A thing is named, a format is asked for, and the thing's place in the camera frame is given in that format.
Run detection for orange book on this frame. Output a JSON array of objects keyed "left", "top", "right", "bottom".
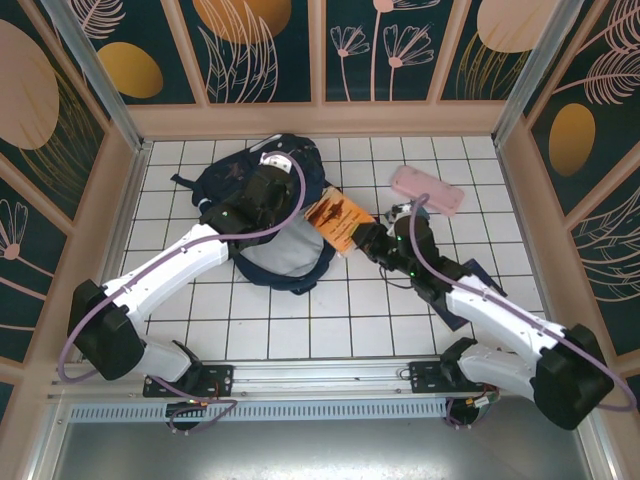
[{"left": 304, "top": 187, "right": 376, "bottom": 259}]

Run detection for navy blue student backpack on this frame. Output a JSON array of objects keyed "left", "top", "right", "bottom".
[{"left": 169, "top": 132, "right": 337, "bottom": 296}]

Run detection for pink pencil case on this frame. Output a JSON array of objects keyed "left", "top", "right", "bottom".
[{"left": 389, "top": 164, "right": 467, "bottom": 218}]

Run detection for dark blue book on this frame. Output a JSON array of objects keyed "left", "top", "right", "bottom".
[{"left": 433, "top": 257, "right": 507, "bottom": 332}]

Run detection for grey metal base sheet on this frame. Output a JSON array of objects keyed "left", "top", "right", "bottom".
[{"left": 29, "top": 419, "right": 616, "bottom": 480}]

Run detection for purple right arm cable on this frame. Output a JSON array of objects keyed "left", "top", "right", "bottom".
[{"left": 408, "top": 193, "right": 640, "bottom": 430}]

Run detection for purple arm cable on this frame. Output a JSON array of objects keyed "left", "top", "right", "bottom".
[
  {"left": 58, "top": 151, "right": 308, "bottom": 435},
  {"left": 408, "top": 193, "right": 640, "bottom": 430}
]

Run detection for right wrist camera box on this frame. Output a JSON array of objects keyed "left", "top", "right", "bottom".
[{"left": 384, "top": 201, "right": 420, "bottom": 227}]

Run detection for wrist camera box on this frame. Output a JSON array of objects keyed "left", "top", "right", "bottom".
[
  {"left": 257, "top": 151, "right": 297, "bottom": 176},
  {"left": 384, "top": 201, "right": 420, "bottom": 227}
]

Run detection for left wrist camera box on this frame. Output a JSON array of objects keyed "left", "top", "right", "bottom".
[{"left": 257, "top": 151, "right": 297, "bottom": 176}]

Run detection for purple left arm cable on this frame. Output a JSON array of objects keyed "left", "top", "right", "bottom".
[{"left": 58, "top": 151, "right": 308, "bottom": 435}]

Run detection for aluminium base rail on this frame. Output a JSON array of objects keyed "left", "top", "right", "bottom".
[{"left": 48, "top": 362, "right": 539, "bottom": 401}]

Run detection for wall panel orange circle and leaves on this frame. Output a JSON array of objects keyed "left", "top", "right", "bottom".
[{"left": 179, "top": 0, "right": 314, "bottom": 105}]

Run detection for wall panel with pink flowers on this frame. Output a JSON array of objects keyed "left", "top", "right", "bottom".
[{"left": 324, "top": 0, "right": 437, "bottom": 104}]

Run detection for grey slotted cable duct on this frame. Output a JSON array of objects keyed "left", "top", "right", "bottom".
[{"left": 67, "top": 399, "right": 451, "bottom": 424}]

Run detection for aluminium corner post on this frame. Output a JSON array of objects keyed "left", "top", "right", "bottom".
[
  {"left": 38, "top": 0, "right": 154, "bottom": 157},
  {"left": 491, "top": 0, "right": 587, "bottom": 147}
]

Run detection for wall panel with orange oval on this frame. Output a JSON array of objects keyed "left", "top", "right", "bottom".
[{"left": 59, "top": 0, "right": 201, "bottom": 106}]

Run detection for wall panel with pink leaf outlines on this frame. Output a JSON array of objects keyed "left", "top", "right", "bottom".
[{"left": 569, "top": 187, "right": 640, "bottom": 359}]

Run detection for wall panel orange oval pink feathers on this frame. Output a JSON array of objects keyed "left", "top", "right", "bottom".
[{"left": 528, "top": 0, "right": 640, "bottom": 217}]

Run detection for wall panel pink circle gold leaves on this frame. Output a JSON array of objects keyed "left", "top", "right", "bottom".
[{"left": 438, "top": 0, "right": 556, "bottom": 101}]

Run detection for wall panel with single flower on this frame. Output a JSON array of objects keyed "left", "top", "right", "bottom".
[{"left": 0, "top": 172, "right": 71, "bottom": 364}]

